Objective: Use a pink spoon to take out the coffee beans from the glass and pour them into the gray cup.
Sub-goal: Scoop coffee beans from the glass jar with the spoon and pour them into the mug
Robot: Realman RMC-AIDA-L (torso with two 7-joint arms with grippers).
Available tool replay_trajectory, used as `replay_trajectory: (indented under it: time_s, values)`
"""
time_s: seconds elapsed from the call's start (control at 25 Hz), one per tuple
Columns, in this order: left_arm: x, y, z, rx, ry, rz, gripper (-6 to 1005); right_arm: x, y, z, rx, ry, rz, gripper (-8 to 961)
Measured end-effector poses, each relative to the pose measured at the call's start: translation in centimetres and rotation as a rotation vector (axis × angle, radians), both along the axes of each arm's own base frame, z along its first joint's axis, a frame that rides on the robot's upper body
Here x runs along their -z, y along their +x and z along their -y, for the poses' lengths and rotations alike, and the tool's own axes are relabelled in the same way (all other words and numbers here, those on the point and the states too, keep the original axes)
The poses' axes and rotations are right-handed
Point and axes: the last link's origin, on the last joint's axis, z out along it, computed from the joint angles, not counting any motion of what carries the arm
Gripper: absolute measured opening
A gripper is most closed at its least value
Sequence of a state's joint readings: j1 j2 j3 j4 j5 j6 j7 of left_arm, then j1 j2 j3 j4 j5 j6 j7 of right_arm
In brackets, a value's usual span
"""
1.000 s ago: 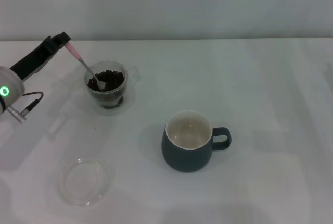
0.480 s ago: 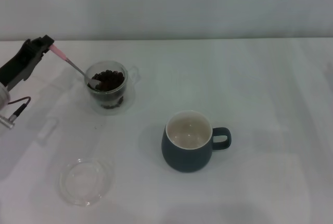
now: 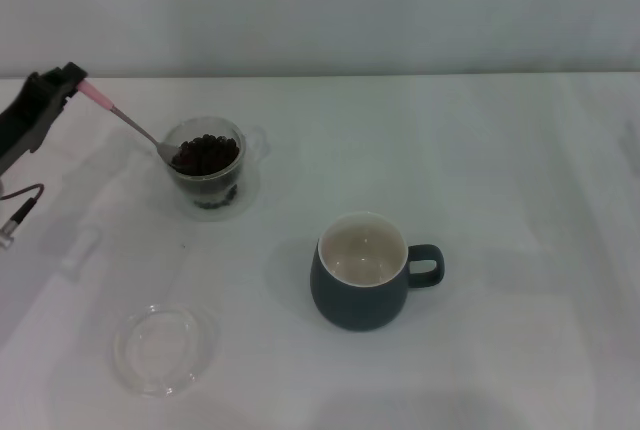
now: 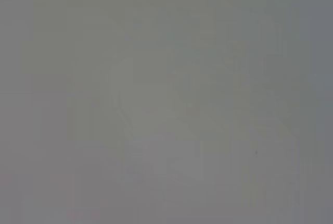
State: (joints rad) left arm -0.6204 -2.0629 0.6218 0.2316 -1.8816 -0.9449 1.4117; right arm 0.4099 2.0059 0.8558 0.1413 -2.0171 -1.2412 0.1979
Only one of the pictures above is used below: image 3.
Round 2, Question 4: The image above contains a pile of dark coffee beans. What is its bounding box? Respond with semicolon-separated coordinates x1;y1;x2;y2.
171;133;241;177

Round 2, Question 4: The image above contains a dark teal ceramic mug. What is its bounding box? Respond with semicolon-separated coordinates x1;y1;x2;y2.
308;210;447;334

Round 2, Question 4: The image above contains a small clear glass dish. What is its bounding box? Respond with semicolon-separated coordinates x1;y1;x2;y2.
113;302;222;399

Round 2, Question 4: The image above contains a clear glass saucer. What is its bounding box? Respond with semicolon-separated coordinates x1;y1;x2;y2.
143;149;264;224

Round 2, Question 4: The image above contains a brown cable with metal plug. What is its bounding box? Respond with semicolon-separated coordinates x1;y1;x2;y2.
0;182;47;252

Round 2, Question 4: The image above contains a clear double-walled glass cup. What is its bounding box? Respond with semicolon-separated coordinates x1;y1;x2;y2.
162;118;272;202

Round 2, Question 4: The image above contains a pink-handled metal spoon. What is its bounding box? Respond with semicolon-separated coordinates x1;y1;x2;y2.
77;80;182;167

